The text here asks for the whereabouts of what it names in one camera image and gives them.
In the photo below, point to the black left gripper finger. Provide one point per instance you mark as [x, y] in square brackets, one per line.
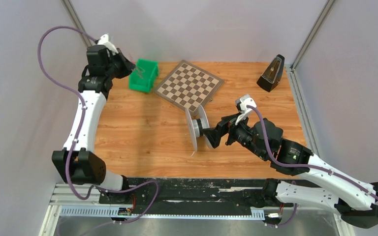
[128, 64]
[121, 72]

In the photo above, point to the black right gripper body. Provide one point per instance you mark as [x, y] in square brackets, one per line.
[239, 132]

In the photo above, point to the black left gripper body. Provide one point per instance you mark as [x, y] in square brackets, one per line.
[113, 59]

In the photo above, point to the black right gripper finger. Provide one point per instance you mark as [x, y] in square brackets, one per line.
[226, 122]
[213, 136]

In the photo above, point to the white perforated cable spool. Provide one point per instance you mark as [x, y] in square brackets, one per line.
[196, 127]

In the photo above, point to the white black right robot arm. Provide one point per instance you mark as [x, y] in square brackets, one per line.
[355, 201]

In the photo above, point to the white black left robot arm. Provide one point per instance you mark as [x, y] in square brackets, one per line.
[76, 162]

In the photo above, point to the green plastic bin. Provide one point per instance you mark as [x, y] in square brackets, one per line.
[143, 77]

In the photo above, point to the wooden chessboard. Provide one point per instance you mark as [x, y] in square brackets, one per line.
[188, 86]

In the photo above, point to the black wooden metronome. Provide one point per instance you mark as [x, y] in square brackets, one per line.
[272, 75]

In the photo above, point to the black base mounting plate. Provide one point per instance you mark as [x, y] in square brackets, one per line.
[194, 196]

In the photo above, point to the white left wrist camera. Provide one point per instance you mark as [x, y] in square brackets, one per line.
[105, 40]

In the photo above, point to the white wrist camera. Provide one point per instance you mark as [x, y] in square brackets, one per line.
[105, 40]
[244, 105]

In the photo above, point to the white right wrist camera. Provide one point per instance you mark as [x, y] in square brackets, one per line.
[244, 105]

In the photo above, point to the left aluminium frame post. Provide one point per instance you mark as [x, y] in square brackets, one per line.
[75, 20]

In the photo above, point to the aluminium frame post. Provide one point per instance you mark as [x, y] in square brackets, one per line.
[313, 32]
[75, 20]

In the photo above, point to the right aluminium frame post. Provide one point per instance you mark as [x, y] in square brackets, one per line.
[313, 32]

